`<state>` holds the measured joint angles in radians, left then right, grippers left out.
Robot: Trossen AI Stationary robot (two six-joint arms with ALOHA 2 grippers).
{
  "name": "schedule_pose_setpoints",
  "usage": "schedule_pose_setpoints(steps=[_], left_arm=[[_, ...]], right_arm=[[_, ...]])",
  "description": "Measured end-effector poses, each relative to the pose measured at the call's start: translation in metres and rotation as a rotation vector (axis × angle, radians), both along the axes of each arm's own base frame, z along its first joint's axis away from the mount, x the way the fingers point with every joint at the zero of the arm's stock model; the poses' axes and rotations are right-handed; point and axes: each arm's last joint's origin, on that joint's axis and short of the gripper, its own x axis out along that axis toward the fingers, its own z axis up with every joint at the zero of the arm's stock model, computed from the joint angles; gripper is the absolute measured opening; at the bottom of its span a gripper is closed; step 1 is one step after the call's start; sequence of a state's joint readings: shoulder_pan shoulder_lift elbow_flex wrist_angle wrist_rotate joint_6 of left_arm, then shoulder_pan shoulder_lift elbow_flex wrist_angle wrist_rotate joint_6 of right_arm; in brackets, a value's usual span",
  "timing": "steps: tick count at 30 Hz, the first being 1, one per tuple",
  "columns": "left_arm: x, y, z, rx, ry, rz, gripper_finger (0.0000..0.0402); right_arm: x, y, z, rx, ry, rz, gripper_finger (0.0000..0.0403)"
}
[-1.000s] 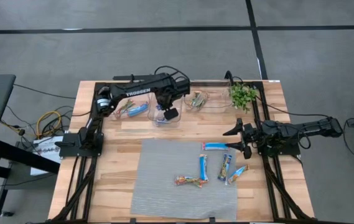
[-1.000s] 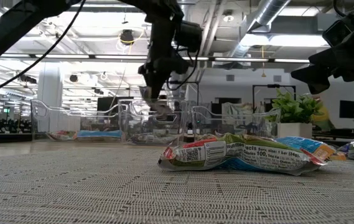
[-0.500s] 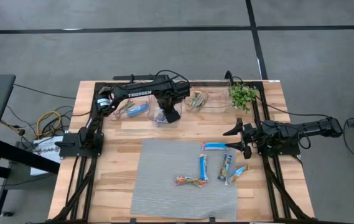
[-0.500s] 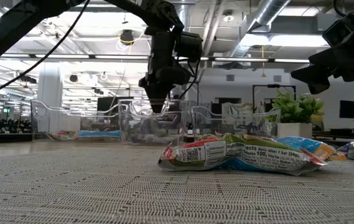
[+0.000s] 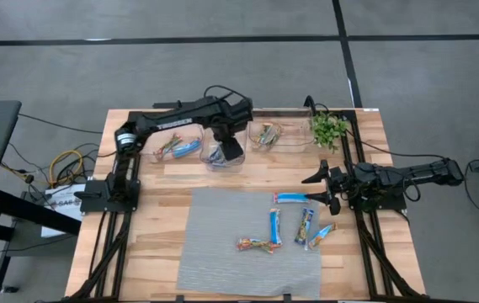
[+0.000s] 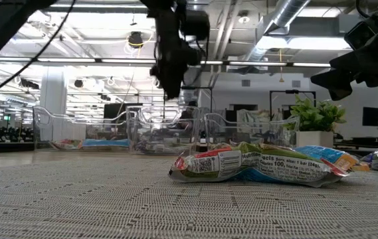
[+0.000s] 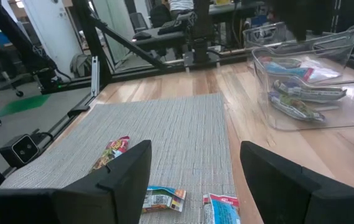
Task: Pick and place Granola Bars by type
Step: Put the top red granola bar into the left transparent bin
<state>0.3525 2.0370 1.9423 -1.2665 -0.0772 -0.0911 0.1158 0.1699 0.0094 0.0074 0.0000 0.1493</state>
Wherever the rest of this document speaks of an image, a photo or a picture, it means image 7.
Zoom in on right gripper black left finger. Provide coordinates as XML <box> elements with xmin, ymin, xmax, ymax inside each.
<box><xmin>52</xmin><ymin>139</ymin><xmax>152</xmax><ymax>224</ymax></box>

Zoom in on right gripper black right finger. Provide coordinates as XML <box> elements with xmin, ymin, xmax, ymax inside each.
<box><xmin>240</xmin><ymin>141</ymin><xmax>345</xmax><ymax>224</ymax></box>

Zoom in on red-ended green granola bar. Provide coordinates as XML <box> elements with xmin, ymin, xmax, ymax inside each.
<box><xmin>89</xmin><ymin>135</ymin><xmax>131</xmax><ymax>174</ymax></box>

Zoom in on blue granola bar red ends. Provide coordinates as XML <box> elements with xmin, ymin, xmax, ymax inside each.
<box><xmin>202</xmin><ymin>192</ymin><xmax>241</xmax><ymax>224</ymax></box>
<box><xmin>259</xmin><ymin>60</ymin><xmax>315</xmax><ymax>82</ymax></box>

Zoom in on pale granola bar wrapper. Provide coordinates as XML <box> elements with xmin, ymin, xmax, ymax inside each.
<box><xmin>300</xmin><ymin>60</ymin><xmax>342</xmax><ymax>84</ymax></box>

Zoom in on green and blue granola bar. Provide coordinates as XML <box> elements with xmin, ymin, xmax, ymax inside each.
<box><xmin>141</xmin><ymin>185</ymin><xmax>187</xmax><ymax>214</ymax></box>
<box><xmin>267</xmin><ymin>91</ymin><xmax>326</xmax><ymax>123</ymax></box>
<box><xmin>272</xmin><ymin>79</ymin><xmax>348</xmax><ymax>104</ymax></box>

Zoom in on clear plastic bin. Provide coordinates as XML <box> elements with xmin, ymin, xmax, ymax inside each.
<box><xmin>242</xmin><ymin>22</ymin><xmax>354</xmax><ymax>85</ymax></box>
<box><xmin>251</xmin><ymin>45</ymin><xmax>354</xmax><ymax>131</ymax></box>

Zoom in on grey woven placemat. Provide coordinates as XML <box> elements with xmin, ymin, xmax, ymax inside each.
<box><xmin>0</xmin><ymin>92</ymin><xmax>236</xmax><ymax>224</ymax></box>

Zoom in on person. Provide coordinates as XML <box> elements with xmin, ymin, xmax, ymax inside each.
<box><xmin>167</xmin><ymin>0</ymin><xmax>195</xmax><ymax>19</ymax></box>

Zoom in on black keyboard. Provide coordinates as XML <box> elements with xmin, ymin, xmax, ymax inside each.
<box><xmin>157</xmin><ymin>19</ymin><xmax>185</xmax><ymax>35</ymax></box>

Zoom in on grey bag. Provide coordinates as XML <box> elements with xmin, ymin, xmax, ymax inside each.
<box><xmin>70</xmin><ymin>53</ymin><xmax>93</xmax><ymax>78</ymax></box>

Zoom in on black desk with keyboard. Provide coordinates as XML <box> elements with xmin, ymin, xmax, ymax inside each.
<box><xmin>132</xmin><ymin>26</ymin><xmax>196</xmax><ymax>54</ymax></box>

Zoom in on black computer mouse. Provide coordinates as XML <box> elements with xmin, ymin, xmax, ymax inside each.
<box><xmin>133</xmin><ymin>30</ymin><xmax>152</xmax><ymax>41</ymax></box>

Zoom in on black articulated stand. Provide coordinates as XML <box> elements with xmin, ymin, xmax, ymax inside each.
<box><xmin>0</xmin><ymin>0</ymin><xmax>60</xmax><ymax>94</ymax></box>

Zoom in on black corner bracket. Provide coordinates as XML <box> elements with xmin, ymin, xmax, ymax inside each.
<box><xmin>67</xmin><ymin>105</ymin><xmax>91</xmax><ymax>118</ymax></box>

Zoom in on black table-level camera box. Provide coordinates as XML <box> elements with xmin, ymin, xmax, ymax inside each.
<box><xmin>0</xmin><ymin>133</ymin><xmax>40</xmax><ymax>169</ymax></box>

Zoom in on silver metal bracket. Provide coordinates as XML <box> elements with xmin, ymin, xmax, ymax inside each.
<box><xmin>90</xmin><ymin>55</ymin><xmax>100</xmax><ymax>97</ymax></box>

